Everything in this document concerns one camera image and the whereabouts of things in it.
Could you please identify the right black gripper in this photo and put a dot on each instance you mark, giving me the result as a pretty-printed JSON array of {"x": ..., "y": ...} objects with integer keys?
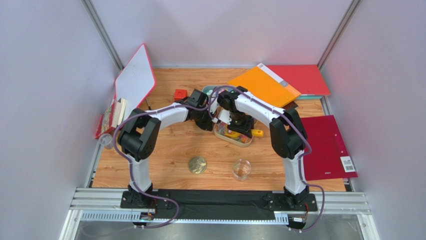
[{"x": 242, "y": 123}]

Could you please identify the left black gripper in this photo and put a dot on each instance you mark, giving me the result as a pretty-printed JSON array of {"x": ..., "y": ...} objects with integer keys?
[{"x": 208, "y": 125}]

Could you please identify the yellow plastic scoop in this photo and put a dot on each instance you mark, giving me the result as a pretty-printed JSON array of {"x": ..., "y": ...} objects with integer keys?
[{"x": 256, "y": 133}]

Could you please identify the beige tray of star candies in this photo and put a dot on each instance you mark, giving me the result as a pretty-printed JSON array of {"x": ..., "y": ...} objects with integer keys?
[{"x": 221, "y": 131}]

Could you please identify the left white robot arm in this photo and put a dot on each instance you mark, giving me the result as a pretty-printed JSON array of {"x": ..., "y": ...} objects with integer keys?
[{"x": 139, "y": 134}]

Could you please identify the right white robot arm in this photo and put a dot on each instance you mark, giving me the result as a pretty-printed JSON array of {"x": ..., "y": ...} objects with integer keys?
[{"x": 287, "y": 133}]

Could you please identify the grey tray of round candies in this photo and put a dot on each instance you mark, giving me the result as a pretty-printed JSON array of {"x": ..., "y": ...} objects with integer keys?
[{"x": 209, "y": 90}]

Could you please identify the red cube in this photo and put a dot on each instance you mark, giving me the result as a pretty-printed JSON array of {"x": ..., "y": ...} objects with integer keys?
[{"x": 180, "y": 94}]

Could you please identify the orange folder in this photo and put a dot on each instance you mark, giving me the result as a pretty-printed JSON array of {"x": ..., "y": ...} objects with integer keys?
[{"x": 266, "y": 85}]

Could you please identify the clear glass jar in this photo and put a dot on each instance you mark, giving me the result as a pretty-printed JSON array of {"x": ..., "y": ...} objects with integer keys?
[{"x": 241, "y": 170}]

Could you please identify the gold round lid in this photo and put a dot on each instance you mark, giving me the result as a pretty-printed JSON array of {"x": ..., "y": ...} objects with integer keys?
[{"x": 197, "y": 165}]

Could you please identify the red folder at back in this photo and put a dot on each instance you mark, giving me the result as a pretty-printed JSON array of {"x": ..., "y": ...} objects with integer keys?
[{"x": 307, "y": 79}]

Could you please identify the stack of books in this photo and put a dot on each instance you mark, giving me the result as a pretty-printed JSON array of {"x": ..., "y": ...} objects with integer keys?
[{"x": 112, "y": 117}]

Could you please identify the dark red folder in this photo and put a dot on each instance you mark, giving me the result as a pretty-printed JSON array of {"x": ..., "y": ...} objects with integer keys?
[{"x": 329, "y": 158}]

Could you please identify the clear plastic cup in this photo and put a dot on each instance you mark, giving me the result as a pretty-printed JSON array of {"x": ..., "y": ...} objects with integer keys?
[{"x": 106, "y": 141}]

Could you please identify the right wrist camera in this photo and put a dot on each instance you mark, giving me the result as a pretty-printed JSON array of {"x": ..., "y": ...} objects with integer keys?
[{"x": 223, "y": 116}]

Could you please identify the white board with red frame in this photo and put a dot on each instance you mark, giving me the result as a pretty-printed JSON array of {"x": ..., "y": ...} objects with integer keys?
[{"x": 136, "y": 81}]

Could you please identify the aluminium rail frame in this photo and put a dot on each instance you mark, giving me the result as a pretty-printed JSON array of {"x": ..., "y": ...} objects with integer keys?
[{"x": 97, "y": 212}]

